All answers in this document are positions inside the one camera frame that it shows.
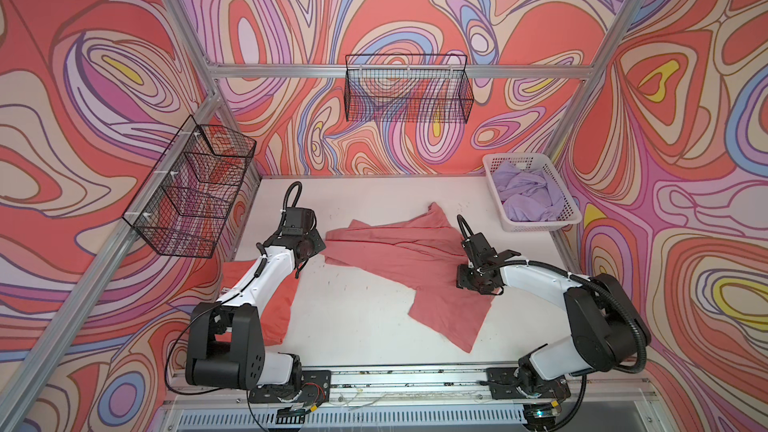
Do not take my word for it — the aluminium frame back crossbar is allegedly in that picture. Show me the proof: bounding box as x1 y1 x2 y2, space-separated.
206 63 595 80

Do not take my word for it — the folded red t shirt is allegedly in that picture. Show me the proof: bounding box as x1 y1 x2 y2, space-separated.
221 260 299 347

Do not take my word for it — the pink t shirt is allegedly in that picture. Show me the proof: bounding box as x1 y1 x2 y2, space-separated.
323 202 493 353

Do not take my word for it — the white plastic laundry basket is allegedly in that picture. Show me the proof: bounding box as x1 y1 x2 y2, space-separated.
482 153 582 232

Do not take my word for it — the aluminium frame left post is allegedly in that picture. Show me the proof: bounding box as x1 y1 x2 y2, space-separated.
140 0 265 181

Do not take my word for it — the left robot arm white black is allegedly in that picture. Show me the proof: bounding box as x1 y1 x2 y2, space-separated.
185 206 325 397

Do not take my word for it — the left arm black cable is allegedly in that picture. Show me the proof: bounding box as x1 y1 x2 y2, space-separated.
164 181 304 397

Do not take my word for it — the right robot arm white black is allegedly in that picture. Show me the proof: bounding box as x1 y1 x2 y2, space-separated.
457 231 651 397

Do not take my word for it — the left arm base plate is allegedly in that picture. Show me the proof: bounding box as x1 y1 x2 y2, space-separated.
247 369 332 406

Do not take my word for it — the aluminium frame right post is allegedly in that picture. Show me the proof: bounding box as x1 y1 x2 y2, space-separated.
544 0 645 161

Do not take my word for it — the black wire basket wall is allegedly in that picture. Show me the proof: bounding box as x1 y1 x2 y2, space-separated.
343 53 475 124
122 118 256 258

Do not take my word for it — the aluminium frame post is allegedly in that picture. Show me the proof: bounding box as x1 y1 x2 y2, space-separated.
140 0 265 181
544 0 645 161

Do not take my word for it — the aluminium frame rail base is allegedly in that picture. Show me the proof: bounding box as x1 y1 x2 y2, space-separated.
149 362 675 431

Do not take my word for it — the black wire basket back wall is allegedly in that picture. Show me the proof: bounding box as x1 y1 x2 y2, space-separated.
343 53 475 124

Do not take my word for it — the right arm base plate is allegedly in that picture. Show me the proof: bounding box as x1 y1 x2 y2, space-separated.
483 367 571 401

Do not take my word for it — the black wire basket left wall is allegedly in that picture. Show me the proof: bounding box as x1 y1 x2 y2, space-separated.
122 118 256 258

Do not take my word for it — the lavender t shirt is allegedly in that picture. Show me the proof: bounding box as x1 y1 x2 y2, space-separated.
491 162 565 222

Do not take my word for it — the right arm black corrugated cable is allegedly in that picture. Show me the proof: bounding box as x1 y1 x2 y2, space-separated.
457 214 652 432

